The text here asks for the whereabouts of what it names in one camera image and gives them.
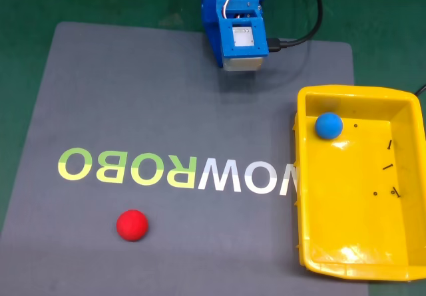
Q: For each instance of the grey mat with lettering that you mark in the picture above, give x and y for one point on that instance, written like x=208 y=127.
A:
x=149 y=109

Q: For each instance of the black screw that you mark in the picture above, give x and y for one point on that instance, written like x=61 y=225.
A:
x=389 y=145
x=387 y=167
x=396 y=192

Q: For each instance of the blue ball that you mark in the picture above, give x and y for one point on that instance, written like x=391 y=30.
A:
x=329 y=125

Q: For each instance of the blue and white camera box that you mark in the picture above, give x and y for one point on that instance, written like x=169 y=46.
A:
x=244 y=51

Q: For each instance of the yellow plastic bin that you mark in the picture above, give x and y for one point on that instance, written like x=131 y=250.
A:
x=352 y=189

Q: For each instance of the red ball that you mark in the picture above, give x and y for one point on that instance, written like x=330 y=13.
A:
x=131 y=225

